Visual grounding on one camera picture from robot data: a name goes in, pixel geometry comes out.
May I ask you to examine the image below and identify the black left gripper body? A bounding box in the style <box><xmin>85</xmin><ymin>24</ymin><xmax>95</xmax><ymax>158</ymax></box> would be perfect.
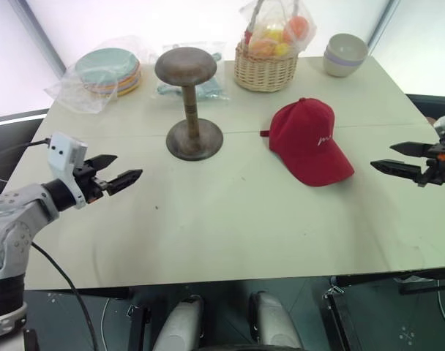
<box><xmin>72</xmin><ymin>159</ymin><xmax>111</xmax><ymax>204</ymax></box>

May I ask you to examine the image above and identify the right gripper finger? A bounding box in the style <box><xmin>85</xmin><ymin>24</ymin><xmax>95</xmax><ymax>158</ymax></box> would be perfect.
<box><xmin>389</xmin><ymin>141</ymin><xmax>434</xmax><ymax>159</ymax></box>
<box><xmin>370</xmin><ymin>159</ymin><xmax>425</xmax><ymax>181</ymax></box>

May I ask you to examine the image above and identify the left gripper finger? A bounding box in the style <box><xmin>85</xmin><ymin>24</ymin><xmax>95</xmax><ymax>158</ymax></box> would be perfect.
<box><xmin>106</xmin><ymin>168</ymin><xmax>144</xmax><ymax>197</ymax></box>
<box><xmin>91</xmin><ymin>154</ymin><xmax>119</xmax><ymax>173</ymax></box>

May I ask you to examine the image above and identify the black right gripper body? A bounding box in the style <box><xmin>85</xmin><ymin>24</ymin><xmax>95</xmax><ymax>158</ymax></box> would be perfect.
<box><xmin>416</xmin><ymin>142</ymin><xmax>445</xmax><ymax>189</ymax></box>

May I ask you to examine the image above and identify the brown wooden hat stand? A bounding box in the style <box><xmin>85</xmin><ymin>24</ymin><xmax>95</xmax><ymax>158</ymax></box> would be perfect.
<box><xmin>154</xmin><ymin>47</ymin><xmax>225</xmax><ymax>161</ymax></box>

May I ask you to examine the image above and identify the clear plastic plate bag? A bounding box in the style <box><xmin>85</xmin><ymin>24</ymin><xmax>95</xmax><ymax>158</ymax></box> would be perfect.
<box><xmin>42</xmin><ymin>34</ymin><xmax>162</xmax><ymax>115</ymax></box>

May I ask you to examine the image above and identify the yellow plate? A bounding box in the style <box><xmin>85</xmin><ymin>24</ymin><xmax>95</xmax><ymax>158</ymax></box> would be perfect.
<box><xmin>114</xmin><ymin>69</ymin><xmax>142</xmax><ymax>97</ymax></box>

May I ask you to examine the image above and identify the green plate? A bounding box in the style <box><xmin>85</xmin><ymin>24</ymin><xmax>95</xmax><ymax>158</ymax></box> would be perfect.
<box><xmin>75</xmin><ymin>48</ymin><xmax>139</xmax><ymax>87</ymax></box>

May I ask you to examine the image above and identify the red baseball cap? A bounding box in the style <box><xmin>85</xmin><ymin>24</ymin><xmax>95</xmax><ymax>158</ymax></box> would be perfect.
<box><xmin>259</xmin><ymin>97</ymin><xmax>356</xmax><ymax>189</ymax></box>

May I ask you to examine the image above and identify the clear plastic cloth bag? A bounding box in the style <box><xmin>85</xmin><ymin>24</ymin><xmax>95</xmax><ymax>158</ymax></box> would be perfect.
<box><xmin>149</xmin><ymin>41</ymin><xmax>231</xmax><ymax>102</ymax></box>

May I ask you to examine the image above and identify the black table leg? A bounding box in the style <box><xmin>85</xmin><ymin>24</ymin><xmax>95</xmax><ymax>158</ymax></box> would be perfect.
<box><xmin>323</xmin><ymin>290</ymin><xmax>357</xmax><ymax>351</ymax></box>
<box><xmin>75</xmin><ymin>286</ymin><xmax>152</xmax><ymax>351</ymax></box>

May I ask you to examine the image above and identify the clear plastic fruit bag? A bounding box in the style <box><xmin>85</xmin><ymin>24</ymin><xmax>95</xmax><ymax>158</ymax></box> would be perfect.
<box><xmin>239</xmin><ymin>0</ymin><xmax>318</xmax><ymax>56</ymax></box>

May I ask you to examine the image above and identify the silver rounded robot leg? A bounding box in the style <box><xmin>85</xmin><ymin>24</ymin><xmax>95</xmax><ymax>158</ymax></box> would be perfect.
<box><xmin>152</xmin><ymin>295</ymin><xmax>206</xmax><ymax>351</ymax></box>
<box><xmin>247</xmin><ymin>290</ymin><xmax>304</xmax><ymax>351</ymax></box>

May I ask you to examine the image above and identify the large orange toy fruit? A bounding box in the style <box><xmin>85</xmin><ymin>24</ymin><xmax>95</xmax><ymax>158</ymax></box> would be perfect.
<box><xmin>282</xmin><ymin>15</ymin><xmax>312</xmax><ymax>43</ymax></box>

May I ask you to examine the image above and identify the small orange toy fruit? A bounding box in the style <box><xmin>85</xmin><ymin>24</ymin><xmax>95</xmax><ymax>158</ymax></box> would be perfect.
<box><xmin>248</xmin><ymin>39</ymin><xmax>275</xmax><ymax>56</ymax></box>

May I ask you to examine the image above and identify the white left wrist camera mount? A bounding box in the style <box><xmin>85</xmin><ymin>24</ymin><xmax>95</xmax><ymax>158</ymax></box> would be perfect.
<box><xmin>48</xmin><ymin>132</ymin><xmax>89</xmax><ymax>211</ymax></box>

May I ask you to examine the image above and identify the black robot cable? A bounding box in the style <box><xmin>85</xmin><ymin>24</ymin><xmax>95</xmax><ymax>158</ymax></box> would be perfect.
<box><xmin>31</xmin><ymin>241</ymin><xmax>100</xmax><ymax>351</ymax></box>
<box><xmin>0</xmin><ymin>137</ymin><xmax>54</xmax><ymax>164</ymax></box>

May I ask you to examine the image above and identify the black table frame bar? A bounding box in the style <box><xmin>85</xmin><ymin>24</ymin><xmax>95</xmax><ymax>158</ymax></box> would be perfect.
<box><xmin>333</xmin><ymin>268</ymin><xmax>445</xmax><ymax>295</ymax></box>

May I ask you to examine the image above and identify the wicker basket with handle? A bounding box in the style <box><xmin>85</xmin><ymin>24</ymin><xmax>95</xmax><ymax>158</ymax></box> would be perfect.
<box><xmin>233</xmin><ymin>0</ymin><xmax>301</xmax><ymax>94</ymax></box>

